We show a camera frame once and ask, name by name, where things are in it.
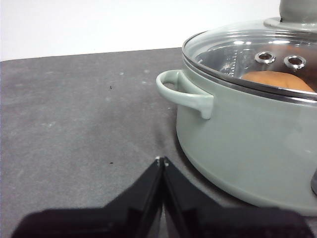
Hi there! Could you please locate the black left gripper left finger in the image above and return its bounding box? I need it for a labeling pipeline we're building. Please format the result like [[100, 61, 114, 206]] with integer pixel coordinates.
[[18, 156, 164, 238]]

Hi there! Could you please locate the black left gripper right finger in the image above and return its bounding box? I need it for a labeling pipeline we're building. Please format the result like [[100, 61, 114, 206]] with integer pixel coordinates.
[[163, 156, 315, 238]]

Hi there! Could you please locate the brown potato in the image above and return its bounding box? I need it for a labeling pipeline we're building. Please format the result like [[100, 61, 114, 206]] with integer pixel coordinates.
[[241, 70, 317, 94]]

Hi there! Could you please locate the glass lid with green knob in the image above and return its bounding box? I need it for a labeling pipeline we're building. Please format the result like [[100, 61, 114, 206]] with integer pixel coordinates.
[[182, 0, 317, 101]]

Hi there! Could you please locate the sage green electric pot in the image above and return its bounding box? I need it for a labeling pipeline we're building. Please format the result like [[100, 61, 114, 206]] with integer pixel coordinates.
[[156, 56, 317, 217]]

